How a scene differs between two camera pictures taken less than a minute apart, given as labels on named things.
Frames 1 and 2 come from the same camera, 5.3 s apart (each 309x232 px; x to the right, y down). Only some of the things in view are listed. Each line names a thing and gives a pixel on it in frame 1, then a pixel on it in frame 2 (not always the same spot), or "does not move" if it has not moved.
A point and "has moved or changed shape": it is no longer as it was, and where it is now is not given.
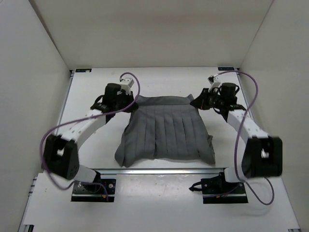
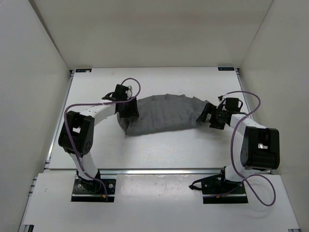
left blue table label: x=83 y=70 does not move
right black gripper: x=202 y=102 -> x=209 y=108
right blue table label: x=226 y=68 does not move
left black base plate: x=98 y=190 does not move
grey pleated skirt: x=161 y=127 has moved or changed shape
